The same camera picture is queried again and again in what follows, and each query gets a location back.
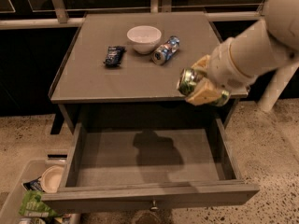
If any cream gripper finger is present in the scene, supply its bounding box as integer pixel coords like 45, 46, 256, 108
192, 55, 210, 76
186, 77, 222, 105

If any blue soda can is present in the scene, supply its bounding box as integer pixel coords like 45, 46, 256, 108
152, 35, 180, 65

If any metal railing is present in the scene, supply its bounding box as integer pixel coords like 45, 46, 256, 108
0, 0, 266, 30

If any green soda can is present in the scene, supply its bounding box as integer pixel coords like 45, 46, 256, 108
177, 68, 231, 106

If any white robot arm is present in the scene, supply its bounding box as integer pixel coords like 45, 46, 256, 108
186, 0, 299, 105

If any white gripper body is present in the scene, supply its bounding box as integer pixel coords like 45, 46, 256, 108
207, 38, 257, 91

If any clear plastic bin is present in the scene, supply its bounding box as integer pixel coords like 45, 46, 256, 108
0, 160, 80, 224

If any grey cabinet with top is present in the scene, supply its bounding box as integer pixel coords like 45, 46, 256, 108
50, 12, 248, 130

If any metal drawer knob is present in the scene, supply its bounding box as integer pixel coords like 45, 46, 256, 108
149, 201, 159, 212

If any white paper bowl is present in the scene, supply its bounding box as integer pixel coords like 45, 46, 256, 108
40, 165, 64, 193

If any green snack bag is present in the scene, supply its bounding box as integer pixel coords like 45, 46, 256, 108
19, 190, 59, 217

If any open grey top drawer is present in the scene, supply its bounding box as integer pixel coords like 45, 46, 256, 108
43, 119, 259, 213

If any dark blue snack packet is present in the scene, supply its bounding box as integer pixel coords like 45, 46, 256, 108
103, 46, 126, 68

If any dark snack packet in bin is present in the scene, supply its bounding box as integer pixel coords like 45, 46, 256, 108
22, 177, 43, 191

